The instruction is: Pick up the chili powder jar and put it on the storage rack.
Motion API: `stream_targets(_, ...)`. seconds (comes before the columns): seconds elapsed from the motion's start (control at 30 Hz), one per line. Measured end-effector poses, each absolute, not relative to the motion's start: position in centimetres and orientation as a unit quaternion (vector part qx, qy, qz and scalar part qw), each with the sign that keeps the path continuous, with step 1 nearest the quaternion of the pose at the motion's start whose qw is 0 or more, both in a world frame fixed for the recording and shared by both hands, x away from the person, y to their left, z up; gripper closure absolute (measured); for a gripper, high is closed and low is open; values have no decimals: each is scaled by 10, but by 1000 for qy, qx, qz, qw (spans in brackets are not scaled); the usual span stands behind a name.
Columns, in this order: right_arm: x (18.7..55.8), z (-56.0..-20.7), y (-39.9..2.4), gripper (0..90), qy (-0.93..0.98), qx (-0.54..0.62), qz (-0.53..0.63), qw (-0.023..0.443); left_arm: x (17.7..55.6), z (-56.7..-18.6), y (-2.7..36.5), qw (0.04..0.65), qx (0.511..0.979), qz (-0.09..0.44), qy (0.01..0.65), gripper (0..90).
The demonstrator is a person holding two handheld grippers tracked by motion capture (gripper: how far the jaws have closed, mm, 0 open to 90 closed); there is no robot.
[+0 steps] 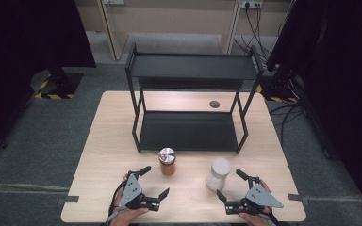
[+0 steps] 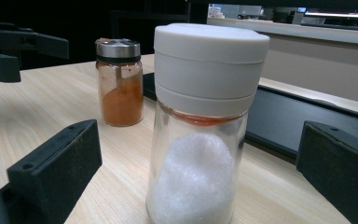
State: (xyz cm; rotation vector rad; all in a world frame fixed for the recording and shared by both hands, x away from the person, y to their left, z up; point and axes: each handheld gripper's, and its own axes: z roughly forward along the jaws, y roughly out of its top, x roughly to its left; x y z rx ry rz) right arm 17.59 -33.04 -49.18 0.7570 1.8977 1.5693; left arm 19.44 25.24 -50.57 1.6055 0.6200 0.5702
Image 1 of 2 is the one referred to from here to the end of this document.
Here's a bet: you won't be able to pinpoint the black metal two-tier rack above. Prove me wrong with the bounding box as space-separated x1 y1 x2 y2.
124 41 265 155

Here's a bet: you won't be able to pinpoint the stand base with hazard tape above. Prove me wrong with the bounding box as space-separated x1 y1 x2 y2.
30 67 85 101

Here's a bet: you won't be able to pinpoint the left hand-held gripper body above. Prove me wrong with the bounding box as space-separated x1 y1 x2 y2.
118 173 161 212

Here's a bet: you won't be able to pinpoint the beige cabinet leg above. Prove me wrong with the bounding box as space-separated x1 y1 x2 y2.
96 0 130 61
219 0 243 55

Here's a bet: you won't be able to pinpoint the black stand with hazard tape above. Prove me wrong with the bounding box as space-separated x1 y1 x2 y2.
257 0 310 104

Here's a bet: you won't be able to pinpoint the grey tape strip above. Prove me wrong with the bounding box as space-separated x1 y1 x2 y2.
288 193 309 207
56 195 80 206

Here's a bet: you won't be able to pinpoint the black floor cables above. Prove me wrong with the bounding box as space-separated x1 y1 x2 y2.
268 99 310 149

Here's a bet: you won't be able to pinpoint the bundle of black cables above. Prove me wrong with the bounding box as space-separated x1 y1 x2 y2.
233 2 281 65

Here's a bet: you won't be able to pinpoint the white wall power socket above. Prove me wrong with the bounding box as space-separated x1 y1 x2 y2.
240 0 264 10

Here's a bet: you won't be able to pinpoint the person's right hand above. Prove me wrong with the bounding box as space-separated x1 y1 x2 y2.
238 178 280 226

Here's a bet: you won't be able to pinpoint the black curtain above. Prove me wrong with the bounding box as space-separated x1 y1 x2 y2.
290 0 362 222
0 0 97 156

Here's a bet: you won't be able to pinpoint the white jar with white lid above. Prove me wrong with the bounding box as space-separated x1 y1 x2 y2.
205 156 233 192

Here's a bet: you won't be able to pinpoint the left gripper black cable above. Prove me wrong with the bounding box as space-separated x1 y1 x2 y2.
105 184 127 226

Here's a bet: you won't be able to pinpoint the person's left hand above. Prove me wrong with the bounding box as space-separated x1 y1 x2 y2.
108 173 151 226

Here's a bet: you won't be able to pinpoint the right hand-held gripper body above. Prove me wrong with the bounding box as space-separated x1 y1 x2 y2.
224 176 285 217

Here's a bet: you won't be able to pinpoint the orange spice jar silver lid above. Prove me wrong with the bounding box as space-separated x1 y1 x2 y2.
157 147 177 176

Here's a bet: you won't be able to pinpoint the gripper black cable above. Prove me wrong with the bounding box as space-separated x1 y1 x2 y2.
264 209 281 226
105 184 127 226

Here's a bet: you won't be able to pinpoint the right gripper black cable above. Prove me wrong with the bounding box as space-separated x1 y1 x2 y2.
264 209 281 226

